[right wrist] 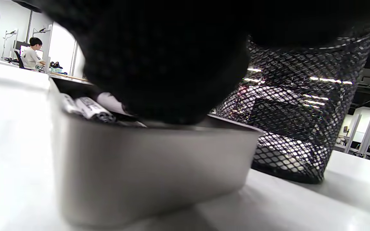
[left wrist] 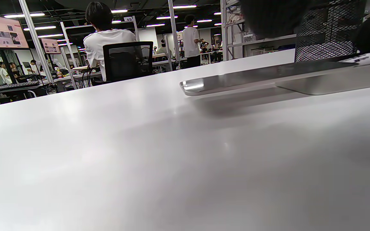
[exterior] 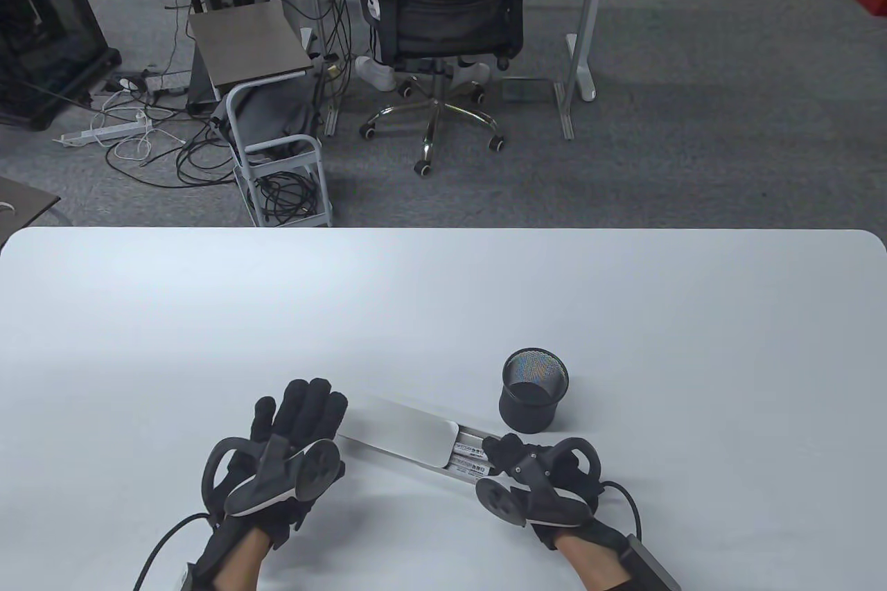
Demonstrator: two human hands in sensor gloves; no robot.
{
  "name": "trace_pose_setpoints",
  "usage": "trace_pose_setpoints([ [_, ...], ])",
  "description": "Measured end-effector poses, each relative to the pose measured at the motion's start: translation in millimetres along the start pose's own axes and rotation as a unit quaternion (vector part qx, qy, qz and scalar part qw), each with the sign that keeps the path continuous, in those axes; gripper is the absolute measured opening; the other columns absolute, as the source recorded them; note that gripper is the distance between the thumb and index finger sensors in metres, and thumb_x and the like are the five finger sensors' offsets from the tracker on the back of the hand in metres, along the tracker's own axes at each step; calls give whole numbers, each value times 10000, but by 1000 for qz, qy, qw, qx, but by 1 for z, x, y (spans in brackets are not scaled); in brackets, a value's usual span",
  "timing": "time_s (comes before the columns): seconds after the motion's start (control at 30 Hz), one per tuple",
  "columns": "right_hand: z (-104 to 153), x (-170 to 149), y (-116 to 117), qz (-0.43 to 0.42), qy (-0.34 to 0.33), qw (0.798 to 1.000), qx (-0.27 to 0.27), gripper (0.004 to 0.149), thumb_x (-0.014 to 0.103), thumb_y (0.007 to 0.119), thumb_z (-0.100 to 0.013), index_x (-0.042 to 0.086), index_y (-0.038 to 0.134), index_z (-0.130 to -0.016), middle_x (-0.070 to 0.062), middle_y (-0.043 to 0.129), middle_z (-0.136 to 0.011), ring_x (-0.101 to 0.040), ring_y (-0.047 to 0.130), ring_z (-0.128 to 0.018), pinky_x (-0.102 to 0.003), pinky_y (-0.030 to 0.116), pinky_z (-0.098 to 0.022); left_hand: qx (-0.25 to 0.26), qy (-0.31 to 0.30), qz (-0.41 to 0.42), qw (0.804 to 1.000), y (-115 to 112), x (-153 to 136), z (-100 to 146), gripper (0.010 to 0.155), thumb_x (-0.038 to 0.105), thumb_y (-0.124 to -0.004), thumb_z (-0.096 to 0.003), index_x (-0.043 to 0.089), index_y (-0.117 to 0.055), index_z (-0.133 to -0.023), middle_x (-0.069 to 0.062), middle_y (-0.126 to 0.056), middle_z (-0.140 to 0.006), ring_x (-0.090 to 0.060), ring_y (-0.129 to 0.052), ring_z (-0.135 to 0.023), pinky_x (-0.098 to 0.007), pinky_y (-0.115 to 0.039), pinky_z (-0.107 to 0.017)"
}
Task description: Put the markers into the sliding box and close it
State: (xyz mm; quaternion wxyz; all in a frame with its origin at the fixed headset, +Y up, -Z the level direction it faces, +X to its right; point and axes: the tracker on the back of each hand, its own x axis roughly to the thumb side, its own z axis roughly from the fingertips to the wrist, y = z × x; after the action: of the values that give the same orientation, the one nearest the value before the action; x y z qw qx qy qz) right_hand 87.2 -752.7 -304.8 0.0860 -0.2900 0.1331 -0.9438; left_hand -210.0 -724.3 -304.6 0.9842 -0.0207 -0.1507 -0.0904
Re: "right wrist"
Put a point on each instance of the black mesh pen holder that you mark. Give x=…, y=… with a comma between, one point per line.
x=300, y=128

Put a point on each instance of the grey metal tray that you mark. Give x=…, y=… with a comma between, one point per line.
x=146, y=166

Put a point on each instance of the white marker pen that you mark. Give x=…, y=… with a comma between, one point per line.
x=67, y=104
x=111, y=102
x=95, y=110

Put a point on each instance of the person's right hand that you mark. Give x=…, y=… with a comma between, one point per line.
x=172, y=48

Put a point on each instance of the wooden stick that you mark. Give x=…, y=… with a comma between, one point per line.
x=69, y=77

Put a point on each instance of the dark computer monitor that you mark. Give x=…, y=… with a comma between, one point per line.
x=19, y=45

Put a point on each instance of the black office chair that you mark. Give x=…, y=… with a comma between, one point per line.
x=19, y=60

